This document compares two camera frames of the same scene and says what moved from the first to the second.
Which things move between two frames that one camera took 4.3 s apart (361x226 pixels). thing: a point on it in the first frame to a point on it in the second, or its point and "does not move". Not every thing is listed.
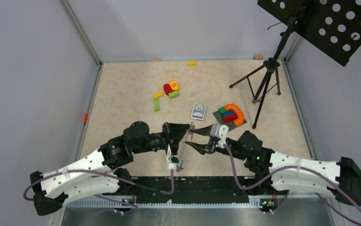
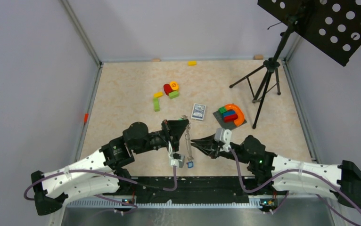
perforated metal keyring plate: (190, 133) to (188, 141)
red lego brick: (230, 118) does not move
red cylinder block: (168, 88) does not move
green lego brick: (222, 109) does not move
